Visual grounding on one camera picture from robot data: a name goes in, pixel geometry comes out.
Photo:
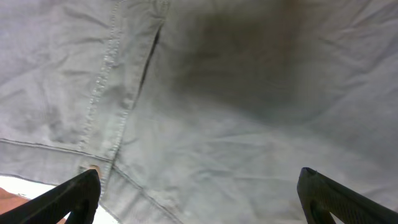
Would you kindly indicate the grey shorts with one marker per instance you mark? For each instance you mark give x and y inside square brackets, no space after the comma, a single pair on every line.
[201,111]

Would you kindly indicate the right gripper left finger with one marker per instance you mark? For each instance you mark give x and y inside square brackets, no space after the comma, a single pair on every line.
[76,198]

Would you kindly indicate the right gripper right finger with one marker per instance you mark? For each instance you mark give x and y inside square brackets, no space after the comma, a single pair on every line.
[323,199]

